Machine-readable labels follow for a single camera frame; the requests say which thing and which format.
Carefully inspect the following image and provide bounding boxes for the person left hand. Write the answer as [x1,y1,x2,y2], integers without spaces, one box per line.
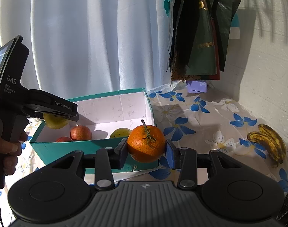
[0,131,28,175]

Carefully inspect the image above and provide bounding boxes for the dark green hanging bags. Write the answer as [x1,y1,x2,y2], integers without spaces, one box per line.
[168,0,241,81]

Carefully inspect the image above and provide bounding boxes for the overripe banana bunch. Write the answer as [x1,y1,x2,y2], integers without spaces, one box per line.
[247,124,286,167]

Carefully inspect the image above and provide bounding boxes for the teal cardboard box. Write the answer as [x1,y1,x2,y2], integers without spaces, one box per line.
[30,88,155,165]

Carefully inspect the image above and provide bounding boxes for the large green-red apple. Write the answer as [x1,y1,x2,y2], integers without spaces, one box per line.
[43,113,70,130]

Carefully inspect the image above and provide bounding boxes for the orange tangerine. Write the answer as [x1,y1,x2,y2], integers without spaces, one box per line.
[127,119,166,163]

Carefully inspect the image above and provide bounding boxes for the yellow pear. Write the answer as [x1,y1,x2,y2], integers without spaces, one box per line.
[110,128,132,139]

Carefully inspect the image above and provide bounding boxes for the purple paper box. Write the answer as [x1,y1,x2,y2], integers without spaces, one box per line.
[186,80,207,94]

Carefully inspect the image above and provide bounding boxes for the red apple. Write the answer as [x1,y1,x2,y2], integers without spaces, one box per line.
[70,125,92,141]

